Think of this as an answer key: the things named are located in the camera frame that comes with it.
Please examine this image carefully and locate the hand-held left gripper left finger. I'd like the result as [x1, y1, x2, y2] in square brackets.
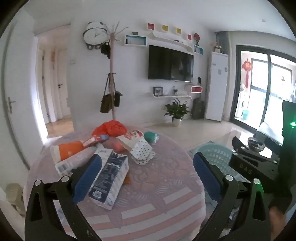
[24, 153, 103, 241]

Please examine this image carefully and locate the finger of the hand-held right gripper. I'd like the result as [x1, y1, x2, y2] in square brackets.
[232, 136, 250, 154]

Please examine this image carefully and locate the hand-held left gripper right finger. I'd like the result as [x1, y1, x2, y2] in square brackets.
[193, 152, 272, 241]

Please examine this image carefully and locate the dark blue white carton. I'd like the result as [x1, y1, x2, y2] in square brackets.
[88, 148, 129, 211]

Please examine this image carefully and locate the teal plastic basket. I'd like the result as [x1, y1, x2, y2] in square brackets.
[193, 142, 251, 186]

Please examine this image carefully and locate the green packet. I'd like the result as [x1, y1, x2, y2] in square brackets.
[144, 131, 159, 144]

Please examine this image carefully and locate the person's right hand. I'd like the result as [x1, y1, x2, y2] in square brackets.
[269, 206, 288, 241]

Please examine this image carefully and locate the white barcode packet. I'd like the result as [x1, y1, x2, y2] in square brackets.
[55, 146, 102, 178]

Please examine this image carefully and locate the orange and white tube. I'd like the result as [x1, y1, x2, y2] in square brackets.
[50, 140, 85, 164]

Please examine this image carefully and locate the red and blue toothpaste box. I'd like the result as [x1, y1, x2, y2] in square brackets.
[82, 134, 109, 147]

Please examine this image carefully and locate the sliding glass door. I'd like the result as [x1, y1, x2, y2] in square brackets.
[233, 45, 296, 132]

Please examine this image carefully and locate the patterned pink tablecloth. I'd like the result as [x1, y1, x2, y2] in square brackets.
[24, 125, 207, 241]

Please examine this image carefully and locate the dark guitar bag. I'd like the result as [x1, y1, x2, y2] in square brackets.
[191, 97, 205, 120]

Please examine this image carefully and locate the tall white appliance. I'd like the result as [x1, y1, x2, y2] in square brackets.
[205, 51, 229, 121]

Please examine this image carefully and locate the floral paper bag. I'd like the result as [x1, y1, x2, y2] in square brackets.
[116, 130, 145, 151]

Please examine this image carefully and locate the orange plastic bag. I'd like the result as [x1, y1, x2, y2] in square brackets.
[92, 120, 127, 138]

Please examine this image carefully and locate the polka dot paper bag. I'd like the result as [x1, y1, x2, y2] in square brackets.
[130, 139, 156, 165]

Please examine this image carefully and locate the large potted plant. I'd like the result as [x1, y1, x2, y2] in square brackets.
[164, 98, 190, 127]

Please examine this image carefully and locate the beige object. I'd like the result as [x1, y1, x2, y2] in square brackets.
[6, 183, 26, 216]

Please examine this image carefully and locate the brown tote bag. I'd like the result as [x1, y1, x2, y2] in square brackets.
[100, 74, 115, 114]

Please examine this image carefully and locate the red knot hanging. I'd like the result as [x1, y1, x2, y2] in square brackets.
[242, 59, 253, 88]

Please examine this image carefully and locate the small black bag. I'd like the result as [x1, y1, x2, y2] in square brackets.
[113, 74, 123, 107]

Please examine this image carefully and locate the grey curtain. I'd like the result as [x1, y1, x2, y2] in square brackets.
[215, 31, 229, 55]

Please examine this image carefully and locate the white hallway door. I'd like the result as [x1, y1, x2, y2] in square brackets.
[57, 49, 70, 116]

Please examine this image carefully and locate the white room door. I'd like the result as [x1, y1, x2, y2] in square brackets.
[3, 21, 45, 167]

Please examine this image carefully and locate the wooden coat rack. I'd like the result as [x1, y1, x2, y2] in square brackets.
[105, 21, 129, 121]

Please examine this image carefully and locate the black hat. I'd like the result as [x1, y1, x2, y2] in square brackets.
[100, 42, 111, 59]

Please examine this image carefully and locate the white wavy wall shelf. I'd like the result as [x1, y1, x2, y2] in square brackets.
[148, 91, 192, 100]

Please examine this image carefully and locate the wall-mounted television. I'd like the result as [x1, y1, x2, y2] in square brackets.
[148, 45, 194, 83]

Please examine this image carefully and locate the white curved wall shelf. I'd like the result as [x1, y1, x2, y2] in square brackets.
[149, 31, 195, 55]

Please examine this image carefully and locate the panda wall clock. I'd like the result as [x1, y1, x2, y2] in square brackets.
[83, 22, 109, 50]

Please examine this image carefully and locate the white wall cubby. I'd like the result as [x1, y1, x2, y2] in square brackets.
[125, 35, 147, 47]

